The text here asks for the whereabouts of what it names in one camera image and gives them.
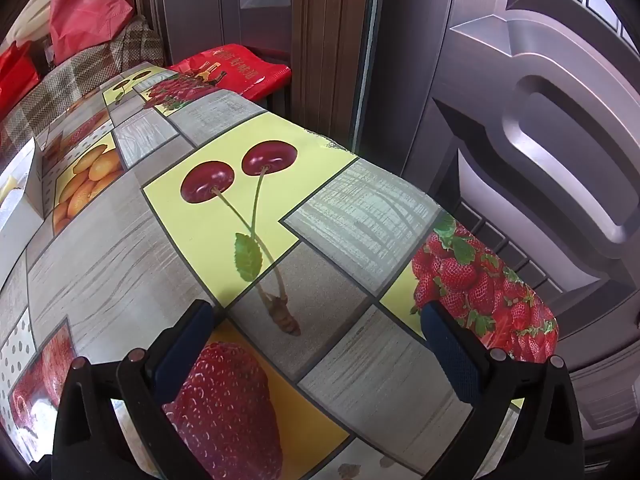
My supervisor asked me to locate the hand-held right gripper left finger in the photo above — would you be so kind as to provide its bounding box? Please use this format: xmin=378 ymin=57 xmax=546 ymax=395
xmin=51 ymin=299 xmax=216 ymax=480

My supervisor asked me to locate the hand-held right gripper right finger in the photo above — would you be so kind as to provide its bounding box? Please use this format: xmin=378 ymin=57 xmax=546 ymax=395
xmin=420 ymin=300 xmax=587 ymax=480

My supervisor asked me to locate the white cardboard tray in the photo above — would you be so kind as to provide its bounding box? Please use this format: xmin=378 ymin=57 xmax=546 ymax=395
xmin=0 ymin=135 xmax=46 ymax=241

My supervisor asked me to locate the fruit print tablecloth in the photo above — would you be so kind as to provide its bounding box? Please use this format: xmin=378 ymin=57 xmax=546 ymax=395
xmin=0 ymin=62 xmax=561 ymax=480

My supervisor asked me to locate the brown metal door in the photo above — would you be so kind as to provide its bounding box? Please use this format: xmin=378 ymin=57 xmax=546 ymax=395
xmin=360 ymin=0 xmax=640 ymax=480
xmin=135 ymin=0 xmax=296 ymax=68

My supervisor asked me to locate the red printed plastic bag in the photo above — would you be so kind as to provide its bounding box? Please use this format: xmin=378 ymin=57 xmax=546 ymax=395
xmin=167 ymin=44 xmax=293 ymax=101

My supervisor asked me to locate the plaid covered bench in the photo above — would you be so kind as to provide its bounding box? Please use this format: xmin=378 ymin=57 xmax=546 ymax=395
xmin=0 ymin=15 xmax=166 ymax=156

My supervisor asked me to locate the red tote bag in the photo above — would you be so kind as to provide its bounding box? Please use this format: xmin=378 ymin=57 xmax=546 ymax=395
xmin=0 ymin=40 xmax=41 ymax=116

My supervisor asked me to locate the pinkish red fabric bag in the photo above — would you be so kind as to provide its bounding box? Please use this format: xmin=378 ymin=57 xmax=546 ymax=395
xmin=50 ymin=0 xmax=136 ymax=66

